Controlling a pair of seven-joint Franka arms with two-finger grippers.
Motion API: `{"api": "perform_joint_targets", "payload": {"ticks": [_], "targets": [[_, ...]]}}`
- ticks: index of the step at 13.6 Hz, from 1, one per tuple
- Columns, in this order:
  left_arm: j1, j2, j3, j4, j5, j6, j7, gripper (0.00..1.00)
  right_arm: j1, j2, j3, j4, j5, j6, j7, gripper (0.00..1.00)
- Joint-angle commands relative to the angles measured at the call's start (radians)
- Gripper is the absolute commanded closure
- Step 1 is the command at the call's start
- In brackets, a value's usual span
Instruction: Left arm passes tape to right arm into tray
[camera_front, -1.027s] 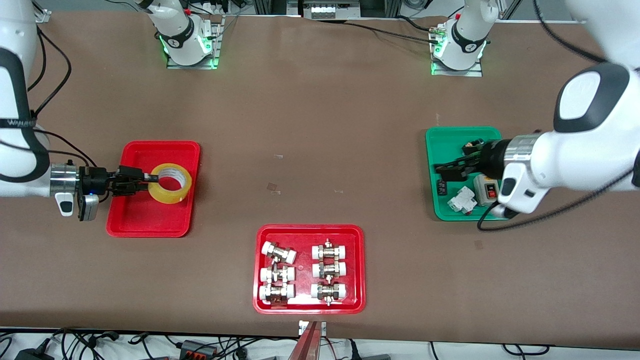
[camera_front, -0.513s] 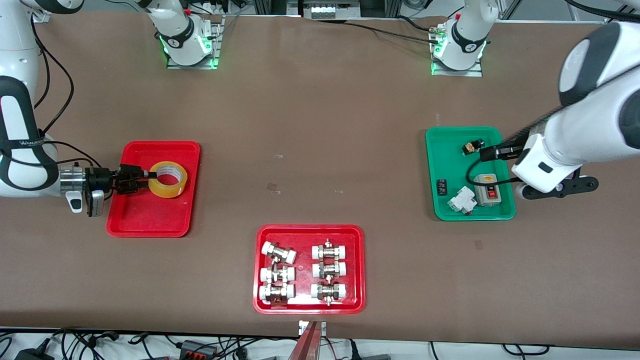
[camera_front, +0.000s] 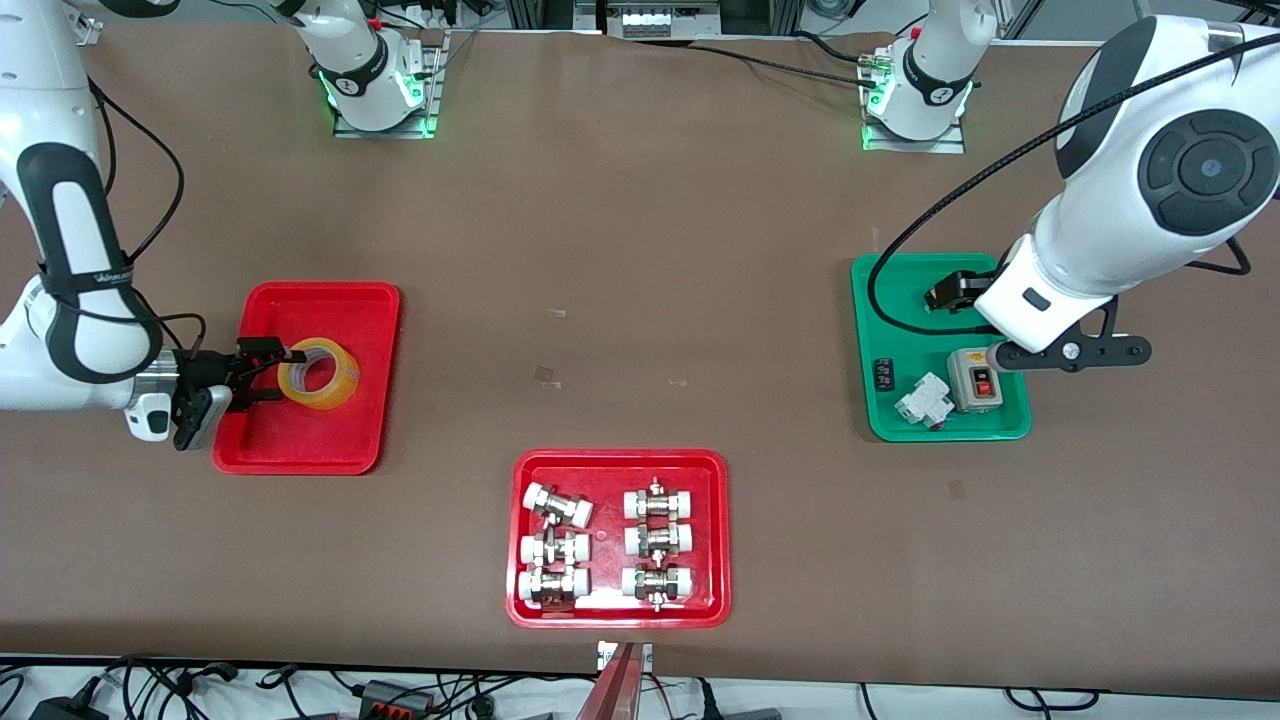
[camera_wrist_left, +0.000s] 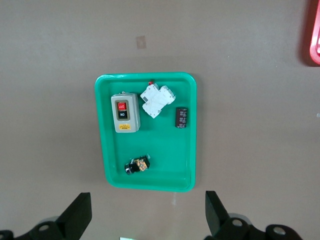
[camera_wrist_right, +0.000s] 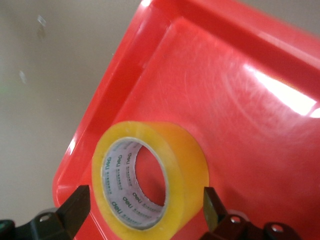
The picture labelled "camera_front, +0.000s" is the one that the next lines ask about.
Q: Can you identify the yellow tape roll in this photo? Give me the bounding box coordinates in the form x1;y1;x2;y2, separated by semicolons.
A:
277;338;359;411

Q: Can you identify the empty red plastic tray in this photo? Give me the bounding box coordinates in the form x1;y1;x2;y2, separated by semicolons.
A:
212;281;402;476

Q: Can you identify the green plastic tray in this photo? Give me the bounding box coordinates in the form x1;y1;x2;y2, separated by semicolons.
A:
851;252;1033;443

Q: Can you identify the red tray with fittings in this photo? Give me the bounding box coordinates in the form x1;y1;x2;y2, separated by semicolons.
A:
505;448;732;630

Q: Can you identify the white circuit breaker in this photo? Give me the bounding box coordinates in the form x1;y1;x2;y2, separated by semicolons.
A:
894;372;952;431

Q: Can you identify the white metal pipe fitting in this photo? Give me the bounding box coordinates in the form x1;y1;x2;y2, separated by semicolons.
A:
623;478;697;522
519;530;591;569
623;520;695;560
523;482;595;529
517;566;591;610
621;562;695;612

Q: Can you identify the black orange connector box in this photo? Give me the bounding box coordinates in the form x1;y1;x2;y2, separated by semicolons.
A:
357;680;438;719

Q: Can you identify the black power adapter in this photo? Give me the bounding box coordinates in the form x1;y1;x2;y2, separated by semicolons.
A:
28;680;109;720

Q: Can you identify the white power strip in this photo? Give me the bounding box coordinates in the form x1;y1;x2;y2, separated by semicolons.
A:
620;8;721;39

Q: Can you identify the silver clamp plate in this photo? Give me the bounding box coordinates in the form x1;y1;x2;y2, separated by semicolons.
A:
597;641;654;674

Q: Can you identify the red metal bar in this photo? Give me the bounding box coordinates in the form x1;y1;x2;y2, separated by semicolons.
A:
575;644;641;720

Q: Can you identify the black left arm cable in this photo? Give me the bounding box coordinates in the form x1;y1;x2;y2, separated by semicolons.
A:
867;32;1280;336

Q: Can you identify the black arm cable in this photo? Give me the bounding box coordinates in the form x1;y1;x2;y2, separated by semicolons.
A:
88;78;208;353
867;32;1280;336

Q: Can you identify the grey push button switch box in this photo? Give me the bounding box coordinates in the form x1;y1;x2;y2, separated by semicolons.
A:
946;347;1004;413

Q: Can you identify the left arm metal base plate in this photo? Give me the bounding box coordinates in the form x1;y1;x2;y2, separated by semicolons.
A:
862;45;968;154

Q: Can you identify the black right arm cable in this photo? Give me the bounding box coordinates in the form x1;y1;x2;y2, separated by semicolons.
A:
88;78;208;353

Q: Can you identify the black cable on table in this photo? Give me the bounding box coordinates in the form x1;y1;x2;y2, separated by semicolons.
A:
690;40;893;87

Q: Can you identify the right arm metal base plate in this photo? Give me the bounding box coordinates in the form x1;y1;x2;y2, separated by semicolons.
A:
333;30;447;139

